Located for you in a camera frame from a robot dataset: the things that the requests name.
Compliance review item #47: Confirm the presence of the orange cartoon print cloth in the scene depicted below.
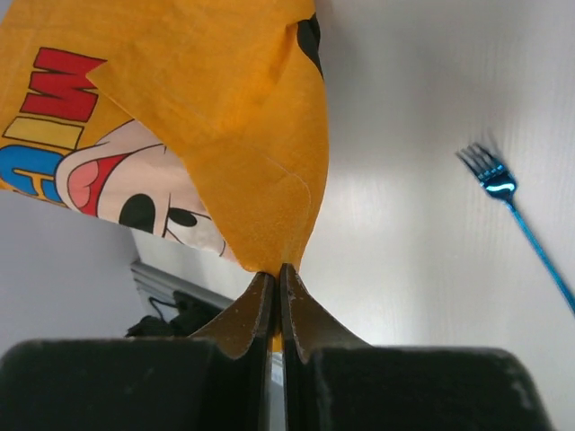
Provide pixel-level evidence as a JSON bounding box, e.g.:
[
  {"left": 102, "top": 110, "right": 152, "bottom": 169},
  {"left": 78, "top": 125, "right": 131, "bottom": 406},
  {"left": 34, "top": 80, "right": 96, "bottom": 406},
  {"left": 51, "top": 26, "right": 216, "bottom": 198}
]
[{"left": 1, "top": 1, "right": 329, "bottom": 275}]

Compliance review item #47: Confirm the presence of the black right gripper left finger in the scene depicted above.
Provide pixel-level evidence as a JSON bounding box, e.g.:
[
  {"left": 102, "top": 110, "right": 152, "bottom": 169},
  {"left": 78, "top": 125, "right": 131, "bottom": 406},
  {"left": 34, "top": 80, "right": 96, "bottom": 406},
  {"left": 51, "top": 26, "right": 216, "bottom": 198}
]
[{"left": 1, "top": 273, "right": 275, "bottom": 430}]

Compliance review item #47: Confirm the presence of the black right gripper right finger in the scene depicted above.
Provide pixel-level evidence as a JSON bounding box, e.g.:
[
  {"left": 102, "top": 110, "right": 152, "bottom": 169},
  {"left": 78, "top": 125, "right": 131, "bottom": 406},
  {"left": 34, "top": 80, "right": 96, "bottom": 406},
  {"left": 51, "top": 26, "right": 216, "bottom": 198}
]
[{"left": 279, "top": 264, "right": 554, "bottom": 430}]

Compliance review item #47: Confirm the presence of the blue metal fork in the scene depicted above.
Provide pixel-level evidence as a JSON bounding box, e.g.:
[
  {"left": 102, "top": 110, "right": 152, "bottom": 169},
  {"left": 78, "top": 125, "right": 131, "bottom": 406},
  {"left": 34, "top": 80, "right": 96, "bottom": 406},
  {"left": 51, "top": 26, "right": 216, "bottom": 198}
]
[{"left": 456, "top": 143, "right": 574, "bottom": 314}]

